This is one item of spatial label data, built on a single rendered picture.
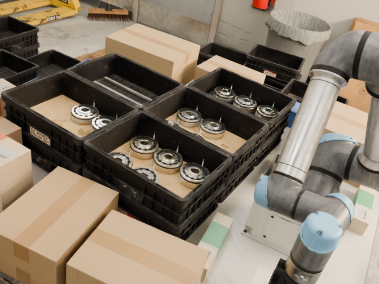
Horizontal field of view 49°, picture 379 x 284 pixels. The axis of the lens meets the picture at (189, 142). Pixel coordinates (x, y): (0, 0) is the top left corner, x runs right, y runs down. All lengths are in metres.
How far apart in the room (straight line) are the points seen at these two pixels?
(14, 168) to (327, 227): 0.88
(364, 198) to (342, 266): 0.34
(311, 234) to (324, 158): 0.53
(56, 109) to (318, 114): 1.04
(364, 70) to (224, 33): 3.65
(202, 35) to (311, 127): 3.78
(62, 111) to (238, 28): 3.13
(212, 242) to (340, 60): 0.65
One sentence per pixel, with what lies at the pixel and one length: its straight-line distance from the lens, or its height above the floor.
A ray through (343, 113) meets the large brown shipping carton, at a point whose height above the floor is 0.90.
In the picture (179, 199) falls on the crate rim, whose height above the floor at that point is 0.93.
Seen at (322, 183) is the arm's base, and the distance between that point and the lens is 1.33.
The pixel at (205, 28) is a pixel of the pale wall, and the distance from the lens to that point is 4.69.
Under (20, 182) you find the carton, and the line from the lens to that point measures 1.37.
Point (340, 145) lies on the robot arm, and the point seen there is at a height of 1.07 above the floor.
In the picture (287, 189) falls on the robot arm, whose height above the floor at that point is 1.14.
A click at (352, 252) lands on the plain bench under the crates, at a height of 0.70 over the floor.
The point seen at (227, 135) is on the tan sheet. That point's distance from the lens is 1.68.
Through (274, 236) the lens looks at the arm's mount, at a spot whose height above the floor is 0.75.
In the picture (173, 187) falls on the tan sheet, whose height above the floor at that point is 0.83.
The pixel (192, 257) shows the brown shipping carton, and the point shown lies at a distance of 1.14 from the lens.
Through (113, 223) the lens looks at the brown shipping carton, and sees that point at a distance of 1.19.
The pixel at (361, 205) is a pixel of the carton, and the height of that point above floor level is 0.76.
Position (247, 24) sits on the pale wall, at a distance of 4.51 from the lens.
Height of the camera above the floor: 1.72
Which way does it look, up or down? 34 degrees down
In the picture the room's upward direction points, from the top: 12 degrees clockwise
